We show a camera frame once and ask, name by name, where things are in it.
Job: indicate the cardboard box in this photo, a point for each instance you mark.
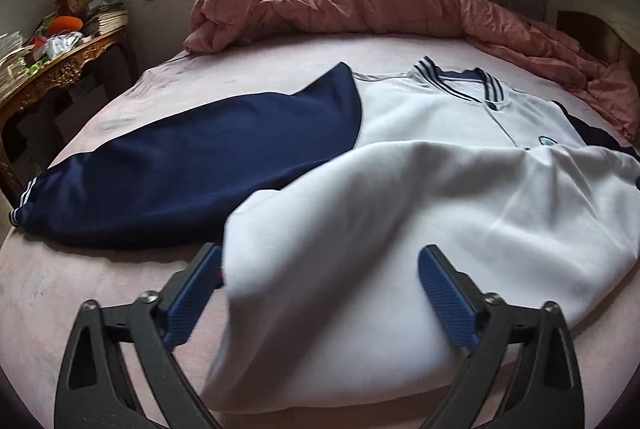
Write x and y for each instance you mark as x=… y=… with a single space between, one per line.
x=80 y=109

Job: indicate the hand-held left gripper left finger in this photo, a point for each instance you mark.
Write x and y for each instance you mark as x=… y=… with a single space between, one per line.
x=190 y=299

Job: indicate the white and navy jacket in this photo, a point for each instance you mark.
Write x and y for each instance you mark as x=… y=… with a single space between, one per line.
x=400 y=209

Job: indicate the clear plastic bag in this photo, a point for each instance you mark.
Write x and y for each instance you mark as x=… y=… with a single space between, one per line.
x=65 y=43

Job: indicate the stack of papers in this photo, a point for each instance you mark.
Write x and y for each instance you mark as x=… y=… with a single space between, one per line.
x=12 y=59

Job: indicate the ornate wooden table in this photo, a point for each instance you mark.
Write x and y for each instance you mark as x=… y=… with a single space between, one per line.
x=65 y=64

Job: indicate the stack of books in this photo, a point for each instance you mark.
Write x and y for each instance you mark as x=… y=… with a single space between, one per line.
x=107 y=20

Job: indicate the pink quilt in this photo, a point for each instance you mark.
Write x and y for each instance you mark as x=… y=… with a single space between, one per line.
x=350 y=9

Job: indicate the orange plush toy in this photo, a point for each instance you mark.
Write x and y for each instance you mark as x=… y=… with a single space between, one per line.
x=67 y=23

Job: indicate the arched wall niche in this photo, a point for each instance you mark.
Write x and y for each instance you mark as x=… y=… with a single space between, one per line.
x=580 y=29

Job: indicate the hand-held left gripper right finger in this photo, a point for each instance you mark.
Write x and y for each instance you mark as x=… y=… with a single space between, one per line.
x=445 y=299

